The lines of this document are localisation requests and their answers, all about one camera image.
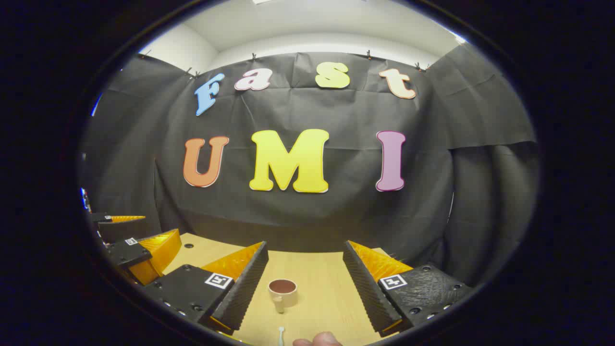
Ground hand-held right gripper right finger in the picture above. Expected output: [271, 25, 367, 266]
[343, 240, 475, 337]

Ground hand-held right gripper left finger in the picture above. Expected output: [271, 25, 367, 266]
[143, 241, 269, 335]

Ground beige cup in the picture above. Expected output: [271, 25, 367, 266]
[268, 279, 298, 314]

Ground wooden desktop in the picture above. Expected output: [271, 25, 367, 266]
[163, 233, 391, 346]

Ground black backdrop cloth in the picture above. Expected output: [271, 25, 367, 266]
[79, 43, 541, 289]

